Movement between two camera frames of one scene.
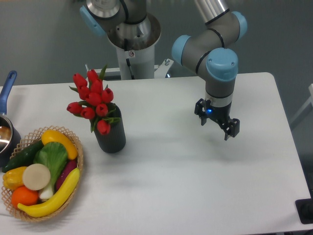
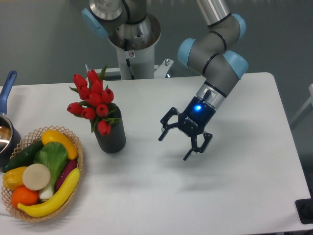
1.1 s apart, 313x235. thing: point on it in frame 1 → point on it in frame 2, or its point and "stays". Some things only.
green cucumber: (24, 158) stays
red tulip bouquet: (95, 100) stays
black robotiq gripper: (220, 114) → (193, 120)
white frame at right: (308, 101) stays
